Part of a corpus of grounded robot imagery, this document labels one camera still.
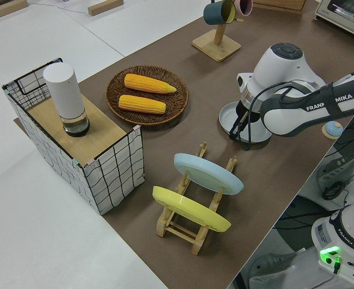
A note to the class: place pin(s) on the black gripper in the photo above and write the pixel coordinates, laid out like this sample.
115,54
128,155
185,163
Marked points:
253,116

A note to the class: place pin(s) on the gray round plate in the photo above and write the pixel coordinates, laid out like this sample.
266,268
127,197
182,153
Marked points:
226,117

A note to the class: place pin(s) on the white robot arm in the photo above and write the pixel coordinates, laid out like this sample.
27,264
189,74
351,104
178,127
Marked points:
285,72

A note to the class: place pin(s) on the light blue plate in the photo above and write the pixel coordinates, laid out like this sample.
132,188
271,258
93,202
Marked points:
207,174

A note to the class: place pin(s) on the yellow plate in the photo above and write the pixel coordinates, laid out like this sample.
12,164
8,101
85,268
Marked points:
189,208

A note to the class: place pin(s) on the brown wicker tray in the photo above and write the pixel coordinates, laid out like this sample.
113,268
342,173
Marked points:
177,105

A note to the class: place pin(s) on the wooden mug tree stand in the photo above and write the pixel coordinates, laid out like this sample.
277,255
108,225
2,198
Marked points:
219,50

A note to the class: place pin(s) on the short yellow corn cob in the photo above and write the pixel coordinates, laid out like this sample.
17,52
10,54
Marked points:
141,104

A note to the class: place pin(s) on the long yellow corn cob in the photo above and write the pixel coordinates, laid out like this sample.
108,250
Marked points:
147,83

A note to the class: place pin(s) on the gray power strip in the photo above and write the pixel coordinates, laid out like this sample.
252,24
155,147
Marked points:
335,168

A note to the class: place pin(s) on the black round plug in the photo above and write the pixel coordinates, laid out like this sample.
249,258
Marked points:
331,192

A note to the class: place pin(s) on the teal mug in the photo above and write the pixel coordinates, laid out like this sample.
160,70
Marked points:
211,15

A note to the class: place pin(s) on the wooden dish rack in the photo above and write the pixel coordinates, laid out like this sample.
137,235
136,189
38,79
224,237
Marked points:
197,245

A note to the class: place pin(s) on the pink mug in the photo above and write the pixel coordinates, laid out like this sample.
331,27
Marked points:
245,5

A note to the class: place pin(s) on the wooden drawer box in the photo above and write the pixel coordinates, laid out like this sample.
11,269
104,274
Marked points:
279,4

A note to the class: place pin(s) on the wooden board shelf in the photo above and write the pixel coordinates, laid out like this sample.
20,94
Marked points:
100,132

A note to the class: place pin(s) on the cream toaster oven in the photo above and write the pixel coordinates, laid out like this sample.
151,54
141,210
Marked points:
339,15

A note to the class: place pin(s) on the white cylinder humidifier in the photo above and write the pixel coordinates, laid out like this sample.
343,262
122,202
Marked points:
64,90

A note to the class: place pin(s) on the wooden block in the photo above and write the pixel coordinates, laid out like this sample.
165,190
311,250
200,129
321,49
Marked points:
5,10
104,7

